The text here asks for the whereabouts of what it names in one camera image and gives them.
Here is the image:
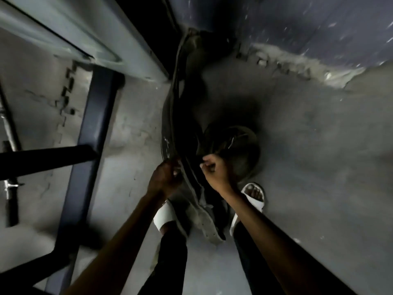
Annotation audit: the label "dark blue metal frame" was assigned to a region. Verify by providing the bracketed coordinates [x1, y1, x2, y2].
[0, 65, 124, 295]

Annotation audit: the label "person's black trousers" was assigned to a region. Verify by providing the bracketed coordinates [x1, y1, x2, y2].
[138, 220, 286, 295]

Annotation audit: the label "person's right hand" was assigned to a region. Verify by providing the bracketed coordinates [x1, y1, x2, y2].
[199, 154, 237, 196]

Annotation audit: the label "grey metal pipe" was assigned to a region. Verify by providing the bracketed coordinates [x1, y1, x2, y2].
[0, 84, 23, 152]

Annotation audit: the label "person's left hand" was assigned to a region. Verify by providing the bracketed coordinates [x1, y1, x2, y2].
[146, 159, 184, 201]

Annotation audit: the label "metal latch bracket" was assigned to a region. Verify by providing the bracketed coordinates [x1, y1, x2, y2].
[2, 177, 26, 228]

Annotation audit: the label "person's right forearm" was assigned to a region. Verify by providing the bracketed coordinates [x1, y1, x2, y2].
[219, 189, 358, 295]

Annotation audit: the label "white slide sandal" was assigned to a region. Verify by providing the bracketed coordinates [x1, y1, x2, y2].
[153, 200, 177, 233]
[229, 182, 265, 237]

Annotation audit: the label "grey metal door panel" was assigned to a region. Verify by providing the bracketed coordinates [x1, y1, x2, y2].
[0, 0, 170, 81]

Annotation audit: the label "person's left forearm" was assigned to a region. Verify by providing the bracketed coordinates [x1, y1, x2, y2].
[61, 193, 168, 295]

